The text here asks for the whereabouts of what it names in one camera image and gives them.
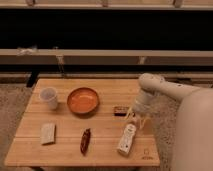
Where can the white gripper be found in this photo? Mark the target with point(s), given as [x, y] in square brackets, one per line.
[140, 107]

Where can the white labelled plastic bottle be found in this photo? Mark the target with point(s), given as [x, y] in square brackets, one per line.
[125, 143]

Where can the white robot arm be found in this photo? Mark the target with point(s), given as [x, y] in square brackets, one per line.
[193, 141]

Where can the brown chocolate bar box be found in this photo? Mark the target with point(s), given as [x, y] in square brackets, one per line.
[121, 110]

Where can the orange bowl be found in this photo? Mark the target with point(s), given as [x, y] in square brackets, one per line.
[82, 101]

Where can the wooden table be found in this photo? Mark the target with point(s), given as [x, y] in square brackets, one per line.
[106, 128]

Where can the white plastic cup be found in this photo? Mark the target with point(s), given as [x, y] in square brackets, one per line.
[48, 95]

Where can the long wooden bench rail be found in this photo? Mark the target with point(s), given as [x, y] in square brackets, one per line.
[104, 57]

